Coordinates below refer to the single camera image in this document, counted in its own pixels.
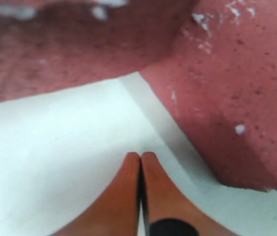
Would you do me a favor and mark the red brick with white specks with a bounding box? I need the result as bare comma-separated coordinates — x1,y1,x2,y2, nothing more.
141,0,277,191

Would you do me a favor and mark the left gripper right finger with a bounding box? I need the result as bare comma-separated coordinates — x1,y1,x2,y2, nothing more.
141,152,236,236

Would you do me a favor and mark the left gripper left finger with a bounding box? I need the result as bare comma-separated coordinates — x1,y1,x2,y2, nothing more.
55,152,140,236

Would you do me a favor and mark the tilted red brick back left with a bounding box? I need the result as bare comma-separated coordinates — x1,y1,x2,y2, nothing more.
0,0,197,102

